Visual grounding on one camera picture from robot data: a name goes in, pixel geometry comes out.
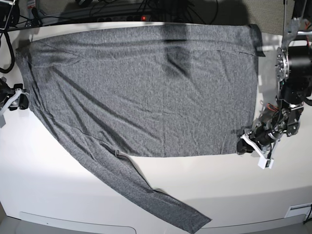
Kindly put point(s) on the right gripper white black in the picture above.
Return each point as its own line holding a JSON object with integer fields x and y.
{"x": 13, "y": 98}

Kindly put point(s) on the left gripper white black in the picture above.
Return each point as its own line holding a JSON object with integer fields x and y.
{"x": 256, "y": 140}

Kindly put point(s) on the grey long-sleeve T-shirt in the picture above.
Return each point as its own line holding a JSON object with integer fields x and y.
{"x": 151, "y": 91}

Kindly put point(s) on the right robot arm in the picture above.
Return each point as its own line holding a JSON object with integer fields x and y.
{"x": 9, "y": 17}

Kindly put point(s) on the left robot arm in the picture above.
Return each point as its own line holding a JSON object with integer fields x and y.
{"x": 293, "y": 72}

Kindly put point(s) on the white label plate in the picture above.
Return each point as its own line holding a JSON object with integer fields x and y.
{"x": 302, "y": 209}

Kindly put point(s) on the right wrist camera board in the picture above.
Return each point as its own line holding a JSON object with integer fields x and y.
{"x": 2, "y": 121}

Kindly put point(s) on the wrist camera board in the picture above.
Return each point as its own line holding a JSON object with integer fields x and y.
{"x": 2, "y": 121}
{"x": 264, "y": 163}

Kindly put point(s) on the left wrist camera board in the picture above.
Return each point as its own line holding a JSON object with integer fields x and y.
{"x": 264, "y": 163}

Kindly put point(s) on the white power strip red switch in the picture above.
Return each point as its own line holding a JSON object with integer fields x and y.
{"x": 129, "y": 18}

